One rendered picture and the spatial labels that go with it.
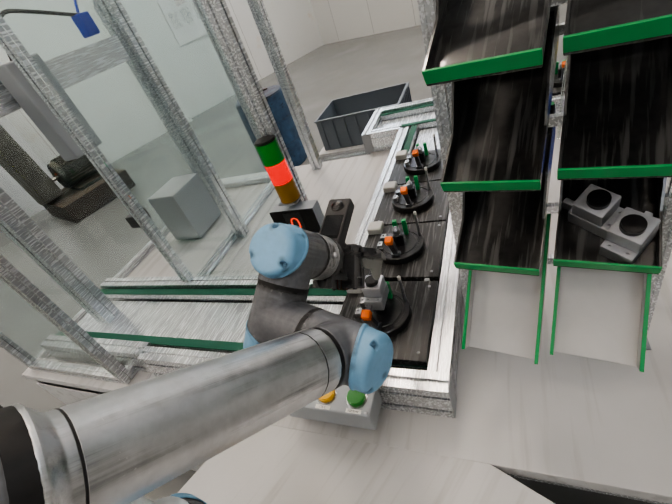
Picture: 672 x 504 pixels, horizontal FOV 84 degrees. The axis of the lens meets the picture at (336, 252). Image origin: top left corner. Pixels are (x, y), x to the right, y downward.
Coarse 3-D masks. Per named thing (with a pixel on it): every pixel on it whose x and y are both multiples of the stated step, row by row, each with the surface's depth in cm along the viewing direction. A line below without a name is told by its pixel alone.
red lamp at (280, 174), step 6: (282, 162) 84; (270, 168) 84; (276, 168) 84; (282, 168) 85; (288, 168) 87; (270, 174) 86; (276, 174) 85; (282, 174) 85; (288, 174) 86; (276, 180) 86; (282, 180) 86; (288, 180) 87
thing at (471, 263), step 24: (552, 144) 64; (480, 192) 70; (504, 192) 68; (528, 192) 66; (480, 216) 68; (504, 216) 66; (528, 216) 64; (480, 240) 66; (504, 240) 64; (528, 240) 63; (456, 264) 65; (480, 264) 63; (504, 264) 63; (528, 264) 61
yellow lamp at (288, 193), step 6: (276, 186) 88; (282, 186) 87; (288, 186) 87; (294, 186) 89; (282, 192) 88; (288, 192) 88; (294, 192) 89; (282, 198) 89; (288, 198) 89; (294, 198) 89
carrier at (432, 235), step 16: (400, 224) 119; (416, 224) 106; (432, 224) 114; (368, 240) 118; (384, 240) 111; (400, 240) 107; (416, 240) 108; (432, 240) 109; (400, 256) 104; (416, 256) 104; (432, 256) 103; (368, 272) 106; (384, 272) 104; (400, 272) 102; (416, 272) 101; (432, 272) 99
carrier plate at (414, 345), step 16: (416, 288) 96; (432, 288) 94; (352, 304) 99; (416, 304) 92; (432, 304) 90; (416, 320) 88; (432, 320) 87; (400, 336) 86; (416, 336) 85; (400, 352) 83; (416, 352) 82
